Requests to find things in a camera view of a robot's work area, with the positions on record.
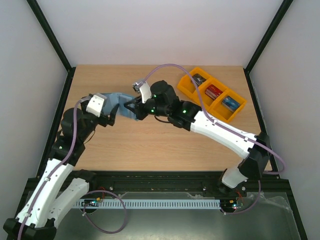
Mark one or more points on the light blue cable duct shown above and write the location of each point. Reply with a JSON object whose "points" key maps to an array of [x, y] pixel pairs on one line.
{"points": [[157, 204]]}

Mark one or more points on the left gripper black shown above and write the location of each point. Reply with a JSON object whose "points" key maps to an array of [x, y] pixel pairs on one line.
{"points": [[105, 120]]}

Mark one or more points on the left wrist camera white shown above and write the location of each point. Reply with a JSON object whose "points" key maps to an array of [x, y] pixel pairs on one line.
{"points": [[96, 104]]}

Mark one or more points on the yellow three-compartment bin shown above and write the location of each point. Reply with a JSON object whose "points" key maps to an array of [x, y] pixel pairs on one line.
{"points": [[219, 100]]}

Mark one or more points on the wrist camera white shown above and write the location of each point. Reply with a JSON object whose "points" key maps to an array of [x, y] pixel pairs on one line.
{"points": [[142, 88], [96, 104]]}

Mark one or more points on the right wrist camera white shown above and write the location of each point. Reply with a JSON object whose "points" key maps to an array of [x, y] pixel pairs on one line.
{"points": [[142, 88]]}

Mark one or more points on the blue card stack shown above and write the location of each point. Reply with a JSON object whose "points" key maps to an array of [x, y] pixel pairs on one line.
{"points": [[230, 103]]}

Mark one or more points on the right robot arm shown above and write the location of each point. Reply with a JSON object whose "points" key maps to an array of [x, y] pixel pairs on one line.
{"points": [[160, 100]]}

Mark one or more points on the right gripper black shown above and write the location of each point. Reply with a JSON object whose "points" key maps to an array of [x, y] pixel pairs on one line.
{"points": [[139, 110]]}

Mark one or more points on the black card stack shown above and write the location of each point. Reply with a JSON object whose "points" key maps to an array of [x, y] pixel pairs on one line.
{"points": [[199, 80]]}

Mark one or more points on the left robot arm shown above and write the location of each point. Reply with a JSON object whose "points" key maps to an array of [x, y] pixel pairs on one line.
{"points": [[41, 216]]}

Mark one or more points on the red card stack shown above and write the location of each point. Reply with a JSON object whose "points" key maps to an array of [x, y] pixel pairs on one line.
{"points": [[213, 92]]}

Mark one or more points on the blue leather card holder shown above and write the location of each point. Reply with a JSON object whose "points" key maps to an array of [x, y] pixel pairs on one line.
{"points": [[112, 99]]}

